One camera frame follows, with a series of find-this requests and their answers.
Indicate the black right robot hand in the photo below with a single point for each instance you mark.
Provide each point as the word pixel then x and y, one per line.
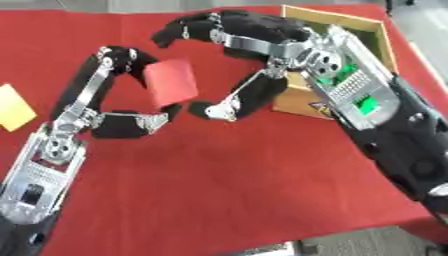
pixel 256 28

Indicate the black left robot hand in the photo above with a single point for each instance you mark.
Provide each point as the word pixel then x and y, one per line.
pixel 119 125

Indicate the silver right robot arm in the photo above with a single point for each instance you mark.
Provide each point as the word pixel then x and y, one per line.
pixel 379 110

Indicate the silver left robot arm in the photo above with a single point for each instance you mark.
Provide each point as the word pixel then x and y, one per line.
pixel 41 180

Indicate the tan cardboard box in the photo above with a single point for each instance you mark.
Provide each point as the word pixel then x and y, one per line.
pixel 338 50

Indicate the red square block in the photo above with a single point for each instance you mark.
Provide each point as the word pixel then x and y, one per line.
pixel 170 82

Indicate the yellow square block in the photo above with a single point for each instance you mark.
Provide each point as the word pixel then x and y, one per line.
pixel 14 107

